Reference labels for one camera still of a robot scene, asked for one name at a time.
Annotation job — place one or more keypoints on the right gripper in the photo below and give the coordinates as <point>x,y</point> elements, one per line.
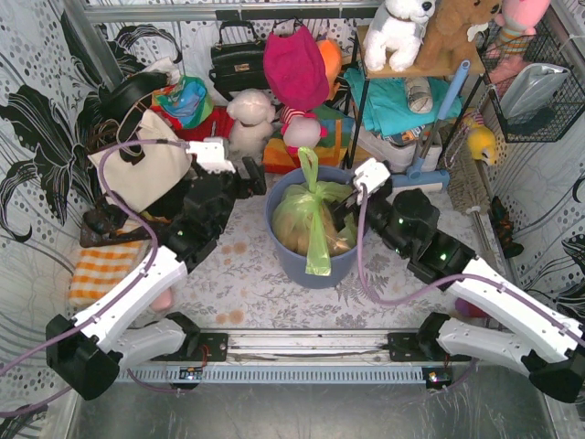
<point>362,208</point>

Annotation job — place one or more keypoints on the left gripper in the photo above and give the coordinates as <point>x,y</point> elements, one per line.
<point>239,184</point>

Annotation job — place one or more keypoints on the green plastic trash bag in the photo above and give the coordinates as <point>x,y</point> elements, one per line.
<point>302,222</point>

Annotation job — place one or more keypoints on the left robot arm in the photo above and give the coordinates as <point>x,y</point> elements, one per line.
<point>89,350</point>

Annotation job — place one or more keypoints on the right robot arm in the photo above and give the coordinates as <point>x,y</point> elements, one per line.
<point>538,342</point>

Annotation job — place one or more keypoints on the rainbow striped bag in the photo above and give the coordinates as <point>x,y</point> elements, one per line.
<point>330,150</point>

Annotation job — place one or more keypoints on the blue-grey trash bin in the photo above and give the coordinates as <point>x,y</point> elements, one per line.
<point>304,271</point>

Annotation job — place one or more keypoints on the cream canvas tote bag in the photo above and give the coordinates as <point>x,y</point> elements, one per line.
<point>161,168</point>

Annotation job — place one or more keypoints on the dark brown leather bag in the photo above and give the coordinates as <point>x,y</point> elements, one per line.
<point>102,226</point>

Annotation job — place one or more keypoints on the blue floor squeegee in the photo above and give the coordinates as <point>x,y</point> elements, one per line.
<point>436,180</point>

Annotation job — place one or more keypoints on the red folded cloth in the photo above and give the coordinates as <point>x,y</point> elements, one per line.
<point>218,124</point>

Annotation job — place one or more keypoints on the white fluffy plush toy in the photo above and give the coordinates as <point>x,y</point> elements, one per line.
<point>253,114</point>

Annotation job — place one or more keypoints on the white pink-eared plush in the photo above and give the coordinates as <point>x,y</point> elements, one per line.
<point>300,129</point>

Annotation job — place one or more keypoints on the colourful scarf bundle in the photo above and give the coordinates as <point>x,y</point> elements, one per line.
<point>184,105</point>

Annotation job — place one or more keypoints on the teal folded towel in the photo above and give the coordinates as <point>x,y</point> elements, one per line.
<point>386,109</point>

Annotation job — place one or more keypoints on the black leather handbag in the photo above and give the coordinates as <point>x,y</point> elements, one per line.
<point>239,66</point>

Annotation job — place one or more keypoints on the magenta felt hat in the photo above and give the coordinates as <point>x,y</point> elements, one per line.
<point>294,69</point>

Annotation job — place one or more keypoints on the yellow plush toy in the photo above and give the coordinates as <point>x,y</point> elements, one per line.
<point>480,139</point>

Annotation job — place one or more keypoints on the patterned rolled cloth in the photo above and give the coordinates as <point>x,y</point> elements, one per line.
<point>418,94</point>

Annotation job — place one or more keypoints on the pink cylinder object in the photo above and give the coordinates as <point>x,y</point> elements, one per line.
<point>163,301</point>

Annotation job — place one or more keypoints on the wooden metal shelf rack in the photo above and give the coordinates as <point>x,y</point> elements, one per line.
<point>443,68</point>

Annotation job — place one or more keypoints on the orange plush toy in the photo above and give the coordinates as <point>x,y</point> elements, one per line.
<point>332,58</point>

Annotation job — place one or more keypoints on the orange checkered cloth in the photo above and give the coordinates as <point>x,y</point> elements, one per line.
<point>101,268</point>

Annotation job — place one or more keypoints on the brown teddy bear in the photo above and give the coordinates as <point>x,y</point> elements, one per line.
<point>453,29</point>

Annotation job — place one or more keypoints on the white grey plush dog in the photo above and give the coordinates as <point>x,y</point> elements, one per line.
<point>395,34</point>

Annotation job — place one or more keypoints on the silver foil pouch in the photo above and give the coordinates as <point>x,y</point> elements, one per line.
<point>532,88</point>

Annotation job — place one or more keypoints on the pink plush toy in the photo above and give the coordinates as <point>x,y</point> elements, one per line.
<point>517,21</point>

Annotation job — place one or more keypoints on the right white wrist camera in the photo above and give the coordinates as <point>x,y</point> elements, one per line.
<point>369,177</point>

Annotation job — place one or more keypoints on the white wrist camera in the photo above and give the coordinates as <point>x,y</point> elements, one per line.
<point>369,177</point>
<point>212,155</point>

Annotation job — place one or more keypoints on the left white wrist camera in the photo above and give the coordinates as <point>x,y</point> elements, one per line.
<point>212,155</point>

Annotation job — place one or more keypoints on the metal rod handle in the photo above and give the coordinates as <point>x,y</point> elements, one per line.
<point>484,232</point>

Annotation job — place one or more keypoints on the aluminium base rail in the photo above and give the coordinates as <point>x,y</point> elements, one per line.
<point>304,356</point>

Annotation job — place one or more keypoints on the black wire basket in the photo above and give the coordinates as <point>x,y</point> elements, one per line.
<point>552,121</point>

